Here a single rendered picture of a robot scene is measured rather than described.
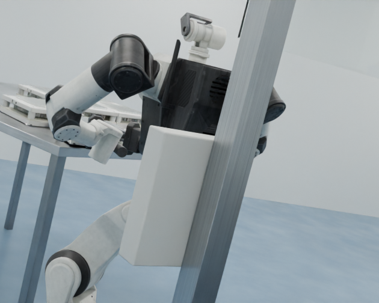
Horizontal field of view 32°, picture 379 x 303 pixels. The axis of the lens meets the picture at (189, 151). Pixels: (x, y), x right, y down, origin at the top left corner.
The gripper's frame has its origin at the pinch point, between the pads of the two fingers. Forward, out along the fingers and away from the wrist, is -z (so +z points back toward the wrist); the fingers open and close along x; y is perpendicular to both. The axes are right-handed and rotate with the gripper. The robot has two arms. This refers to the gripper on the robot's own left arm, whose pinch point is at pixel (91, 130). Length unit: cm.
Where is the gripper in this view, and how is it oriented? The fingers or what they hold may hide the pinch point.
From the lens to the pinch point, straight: 234.1
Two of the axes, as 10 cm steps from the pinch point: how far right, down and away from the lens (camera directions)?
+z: 3.4, 2.1, -9.1
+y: 9.1, 1.7, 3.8
